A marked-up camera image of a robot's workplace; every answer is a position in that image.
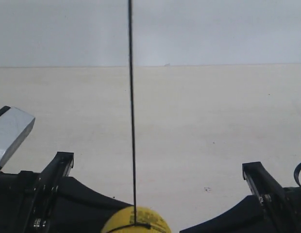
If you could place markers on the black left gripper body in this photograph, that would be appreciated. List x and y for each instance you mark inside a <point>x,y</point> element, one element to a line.
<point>28,198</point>

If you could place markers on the yellow foam tennis ball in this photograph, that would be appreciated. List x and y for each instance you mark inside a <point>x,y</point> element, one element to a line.
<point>136,220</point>

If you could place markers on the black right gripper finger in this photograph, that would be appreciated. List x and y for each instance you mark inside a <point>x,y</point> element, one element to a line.
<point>245,217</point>

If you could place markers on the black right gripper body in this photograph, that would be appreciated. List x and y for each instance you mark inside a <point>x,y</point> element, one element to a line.
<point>281,205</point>

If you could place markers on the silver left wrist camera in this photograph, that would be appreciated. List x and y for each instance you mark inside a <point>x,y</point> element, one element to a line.
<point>15,126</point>

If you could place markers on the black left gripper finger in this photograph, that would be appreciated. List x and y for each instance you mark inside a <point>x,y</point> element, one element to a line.
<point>79,209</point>

